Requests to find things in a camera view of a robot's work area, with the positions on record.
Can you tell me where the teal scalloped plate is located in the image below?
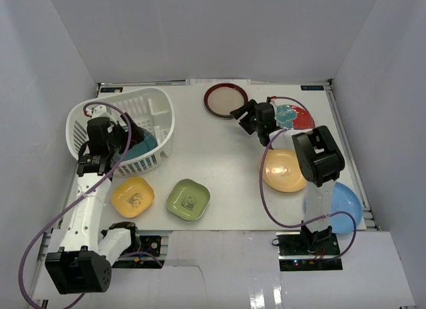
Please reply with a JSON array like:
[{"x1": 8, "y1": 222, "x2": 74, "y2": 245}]
[{"x1": 124, "y1": 128, "x2": 158, "y2": 161}]

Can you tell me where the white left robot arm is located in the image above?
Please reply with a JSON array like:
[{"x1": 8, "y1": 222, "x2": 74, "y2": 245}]
[{"x1": 45, "y1": 113, "x2": 144, "y2": 294}]

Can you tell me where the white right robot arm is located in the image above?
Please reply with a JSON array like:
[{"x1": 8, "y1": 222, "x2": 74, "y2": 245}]
[{"x1": 230, "y1": 96, "x2": 345, "y2": 255}]

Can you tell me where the white plastic dish bin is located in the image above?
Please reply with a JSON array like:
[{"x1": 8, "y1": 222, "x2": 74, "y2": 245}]
[{"x1": 65, "y1": 85, "x2": 176, "y2": 177}]

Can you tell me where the dark red rimmed plate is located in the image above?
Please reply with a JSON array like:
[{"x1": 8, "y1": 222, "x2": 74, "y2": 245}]
[{"x1": 203, "y1": 83, "x2": 248, "y2": 119}]

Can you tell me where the red and teal floral plate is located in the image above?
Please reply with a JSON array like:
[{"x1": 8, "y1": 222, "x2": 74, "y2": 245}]
[{"x1": 273, "y1": 105, "x2": 315, "y2": 130}]

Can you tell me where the pale orange round plate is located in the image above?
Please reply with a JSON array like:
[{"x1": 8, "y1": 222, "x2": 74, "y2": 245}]
[{"x1": 259, "y1": 149, "x2": 307, "y2": 193}]

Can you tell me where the yellow square panda dish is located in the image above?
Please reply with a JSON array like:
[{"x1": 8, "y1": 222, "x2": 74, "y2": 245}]
[{"x1": 111, "y1": 176, "x2": 155, "y2": 218}]

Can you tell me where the green square panda dish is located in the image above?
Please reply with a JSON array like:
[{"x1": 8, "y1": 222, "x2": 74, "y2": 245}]
[{"x1": 166, "y1": 178, "x2": 211, "y2": 222}]

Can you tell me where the light blue plate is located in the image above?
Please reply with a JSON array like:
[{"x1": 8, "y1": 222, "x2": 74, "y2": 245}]
[{"x1": 303, "y1": 181, "x2": 362, "y2": 234}]

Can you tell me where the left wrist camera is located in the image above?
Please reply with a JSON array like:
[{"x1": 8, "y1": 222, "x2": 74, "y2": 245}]
[{"x1": 84, "y1": 105, "x2": 110, "y2": 119}]

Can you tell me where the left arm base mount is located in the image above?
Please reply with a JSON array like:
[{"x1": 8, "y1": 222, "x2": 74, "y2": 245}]
[{"x1": 112, "y1": 235, "x2": 168, "y2": 269}]

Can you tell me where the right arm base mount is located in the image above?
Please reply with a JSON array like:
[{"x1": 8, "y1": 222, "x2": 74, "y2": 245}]
[{"x1": 271, "y1": 232, "x2": 343, "y2": 272}]

